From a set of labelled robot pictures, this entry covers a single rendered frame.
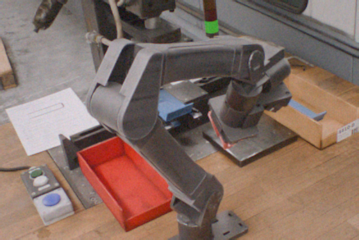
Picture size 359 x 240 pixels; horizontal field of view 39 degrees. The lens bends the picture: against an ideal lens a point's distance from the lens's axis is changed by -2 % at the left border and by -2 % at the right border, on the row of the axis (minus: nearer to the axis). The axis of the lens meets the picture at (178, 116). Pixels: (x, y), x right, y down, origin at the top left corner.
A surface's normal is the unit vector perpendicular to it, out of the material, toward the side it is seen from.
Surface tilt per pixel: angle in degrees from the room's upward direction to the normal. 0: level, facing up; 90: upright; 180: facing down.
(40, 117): 1
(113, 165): 0
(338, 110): 90
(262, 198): 0
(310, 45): 90
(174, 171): 91
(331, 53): 90
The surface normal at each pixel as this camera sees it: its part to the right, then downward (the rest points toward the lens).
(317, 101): -0.86, 0.35
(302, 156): -0.11, -0.85
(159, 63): 0.66, 0.32
